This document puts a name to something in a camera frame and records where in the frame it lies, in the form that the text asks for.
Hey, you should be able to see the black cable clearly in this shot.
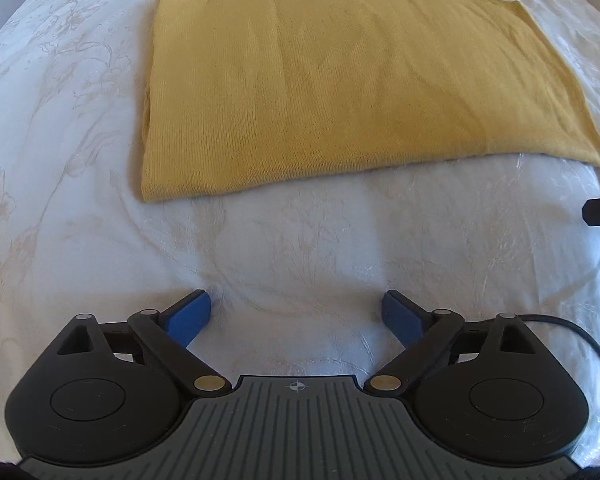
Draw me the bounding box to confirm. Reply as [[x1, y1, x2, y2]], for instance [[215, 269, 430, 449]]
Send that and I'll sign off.
[[519, 314, 600, 392]]

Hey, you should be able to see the yellow knit sweater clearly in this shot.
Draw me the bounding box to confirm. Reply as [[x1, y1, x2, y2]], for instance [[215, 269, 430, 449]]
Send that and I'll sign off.
[[139, 0, 600, 204]]

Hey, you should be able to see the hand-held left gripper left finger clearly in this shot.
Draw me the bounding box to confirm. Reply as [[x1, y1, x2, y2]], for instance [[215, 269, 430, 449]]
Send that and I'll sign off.
[[55, 289, 233, 396]]

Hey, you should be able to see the white floral bedspread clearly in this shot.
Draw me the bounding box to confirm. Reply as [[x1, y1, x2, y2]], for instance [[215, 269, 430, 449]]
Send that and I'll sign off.
[[0, 0, 600, 466]]

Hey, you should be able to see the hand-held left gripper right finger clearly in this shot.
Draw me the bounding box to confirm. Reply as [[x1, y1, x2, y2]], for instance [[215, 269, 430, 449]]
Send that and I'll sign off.
[[362, 289, 537, 396]]

